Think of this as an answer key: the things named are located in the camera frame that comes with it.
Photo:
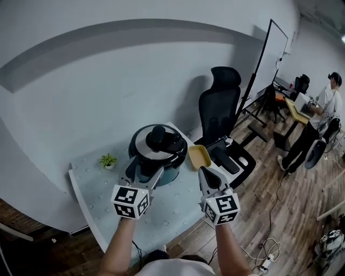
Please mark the whiteboard on black stand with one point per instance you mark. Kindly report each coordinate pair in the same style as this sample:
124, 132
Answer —
275, 37

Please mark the grey gripper device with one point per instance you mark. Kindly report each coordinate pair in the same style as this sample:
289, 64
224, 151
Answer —
328, 240

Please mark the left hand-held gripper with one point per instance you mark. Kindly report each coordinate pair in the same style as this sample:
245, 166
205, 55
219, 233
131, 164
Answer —
126, 200

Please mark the wooden desk with black legs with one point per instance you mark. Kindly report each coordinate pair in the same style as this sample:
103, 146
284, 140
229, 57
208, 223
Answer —
295, 111

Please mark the black high-back chair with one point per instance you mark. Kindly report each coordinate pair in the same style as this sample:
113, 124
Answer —
302, 82

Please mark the black mesh office chair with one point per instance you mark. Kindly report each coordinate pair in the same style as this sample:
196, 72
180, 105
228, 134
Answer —
218, 107

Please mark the white power strip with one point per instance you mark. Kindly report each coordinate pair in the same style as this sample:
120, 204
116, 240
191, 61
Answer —
268, 260

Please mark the person's white shirt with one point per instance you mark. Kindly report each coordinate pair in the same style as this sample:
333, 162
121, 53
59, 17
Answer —
175, 268

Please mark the person's left forearm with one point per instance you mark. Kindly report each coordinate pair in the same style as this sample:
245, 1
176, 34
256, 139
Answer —
120, 242

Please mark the white box appliance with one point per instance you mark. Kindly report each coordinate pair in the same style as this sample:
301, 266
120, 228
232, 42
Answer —
302, 102

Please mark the black pressure cooker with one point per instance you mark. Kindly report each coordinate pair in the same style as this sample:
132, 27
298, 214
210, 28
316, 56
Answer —
172, 172

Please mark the steel and black pressure cooker lid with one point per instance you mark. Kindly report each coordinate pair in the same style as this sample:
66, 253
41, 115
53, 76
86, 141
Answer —
147, 147

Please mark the black swivel chair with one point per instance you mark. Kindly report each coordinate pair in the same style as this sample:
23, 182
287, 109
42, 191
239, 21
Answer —
272, 103

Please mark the white pole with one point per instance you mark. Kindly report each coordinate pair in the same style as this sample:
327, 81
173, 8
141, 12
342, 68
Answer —
330, 212
332, 182

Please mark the white computer mouse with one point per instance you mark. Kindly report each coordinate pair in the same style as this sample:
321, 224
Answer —
243, 161

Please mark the yellow rectangular tray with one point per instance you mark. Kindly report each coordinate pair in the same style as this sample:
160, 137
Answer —
199, 157

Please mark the person's right forearm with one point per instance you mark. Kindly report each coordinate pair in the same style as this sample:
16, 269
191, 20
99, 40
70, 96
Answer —
229, 248

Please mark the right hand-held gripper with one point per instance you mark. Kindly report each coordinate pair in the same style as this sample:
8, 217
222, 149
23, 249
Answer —
222, 208

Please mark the grey and black chair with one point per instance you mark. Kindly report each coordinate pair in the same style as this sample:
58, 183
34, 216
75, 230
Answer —
318, 151

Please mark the small potted green plant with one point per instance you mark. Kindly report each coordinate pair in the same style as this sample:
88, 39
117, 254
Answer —
108, 161

